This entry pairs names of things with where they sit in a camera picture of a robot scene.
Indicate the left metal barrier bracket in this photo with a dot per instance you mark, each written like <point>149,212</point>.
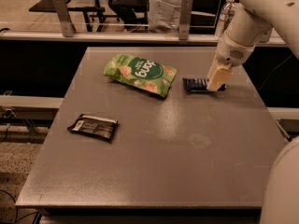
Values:
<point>67,26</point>

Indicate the metal barrier bracket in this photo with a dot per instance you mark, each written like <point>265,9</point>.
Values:
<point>185,19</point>
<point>265,37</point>
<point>67,26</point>

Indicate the black snack bar wrapper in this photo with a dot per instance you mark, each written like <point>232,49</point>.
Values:
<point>96,127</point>

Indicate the green rice chip bag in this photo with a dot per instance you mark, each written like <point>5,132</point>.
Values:
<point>141,73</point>

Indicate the person in dark sweater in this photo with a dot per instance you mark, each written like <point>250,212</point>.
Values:
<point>163,16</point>

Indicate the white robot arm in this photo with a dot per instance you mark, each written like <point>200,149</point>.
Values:
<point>252,19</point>

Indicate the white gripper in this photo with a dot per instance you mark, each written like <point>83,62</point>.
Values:
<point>233,52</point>

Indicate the blue rxbar blueberry bar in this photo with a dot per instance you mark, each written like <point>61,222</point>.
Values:
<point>195,84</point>

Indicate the middle metal barrier bracket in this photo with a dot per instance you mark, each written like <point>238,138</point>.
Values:
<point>185,19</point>

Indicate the seated person in background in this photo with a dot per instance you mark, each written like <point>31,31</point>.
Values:
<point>142,15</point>

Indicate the right metal barrier bracket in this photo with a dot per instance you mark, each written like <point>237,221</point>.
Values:
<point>265,37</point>

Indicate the clear plastic water bottle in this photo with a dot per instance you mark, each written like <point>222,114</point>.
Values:
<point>226,15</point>

